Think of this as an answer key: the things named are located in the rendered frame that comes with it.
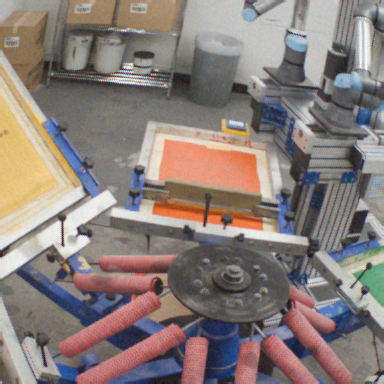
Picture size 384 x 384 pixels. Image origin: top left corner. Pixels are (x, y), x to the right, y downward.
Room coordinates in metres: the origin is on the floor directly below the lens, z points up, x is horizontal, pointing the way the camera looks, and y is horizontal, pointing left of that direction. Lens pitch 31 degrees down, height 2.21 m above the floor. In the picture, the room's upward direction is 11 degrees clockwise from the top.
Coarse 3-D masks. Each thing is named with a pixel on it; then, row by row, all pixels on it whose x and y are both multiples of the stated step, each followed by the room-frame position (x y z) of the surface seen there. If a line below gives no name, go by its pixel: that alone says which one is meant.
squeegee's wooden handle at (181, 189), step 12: (168, 180) 1.95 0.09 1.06; (180, 180) 1.97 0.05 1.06; (180, 192) 1.95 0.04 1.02; (192, 192) 1.95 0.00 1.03; (204, 192) 1.96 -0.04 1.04; (216, 192) 1.96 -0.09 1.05; (228, 192) 1.96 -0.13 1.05; (240, 192) 1.97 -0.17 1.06; (252, 192) 1.98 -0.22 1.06; (216, 204) 1.96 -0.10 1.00; (228, 204) 1.96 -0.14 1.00; (240, 204) 1.96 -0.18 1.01; (252, 204) 1.97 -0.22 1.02
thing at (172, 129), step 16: (160, 128) 2.53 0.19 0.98; (176, 128) 2.53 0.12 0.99; (192, 128) 2.56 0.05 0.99; (144, 144) 2.32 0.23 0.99; (240, 144) 2.55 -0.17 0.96; (256, 144) 2.55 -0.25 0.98; (272, 144) 2.57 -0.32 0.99; (144, 160) 2.19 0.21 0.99; (272, 160) 2.41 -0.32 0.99; (272, 176) 2.26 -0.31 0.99; (272, 192) 2.18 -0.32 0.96
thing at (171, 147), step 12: (168, 144) 2.43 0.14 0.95; (180, 144) 2.45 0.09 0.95; (192, 144) 2.47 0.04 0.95; (168, 156) 2.32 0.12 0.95; (204, 156) 2.38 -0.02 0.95; (168, 168) 2.22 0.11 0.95; (156, 204) 1.95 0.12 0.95; (168, 204) 1.96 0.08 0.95; (168, 216) 1.88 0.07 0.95; (180, 216) 1.90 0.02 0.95; (192, 216) 1.91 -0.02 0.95
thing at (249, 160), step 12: (216, 156) 2.40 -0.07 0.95; (228, 156) 2.43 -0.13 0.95; (240, 156) 2.45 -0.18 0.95; (252, 156) 2.47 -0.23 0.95; (252, 168) 2.36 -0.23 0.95; (252, 180) 2.26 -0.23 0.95; (216, 216) 1.94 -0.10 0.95; (240, 216) 1.97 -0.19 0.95; (252, 216) 1.99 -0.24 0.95; (252, 228) 1.91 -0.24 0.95
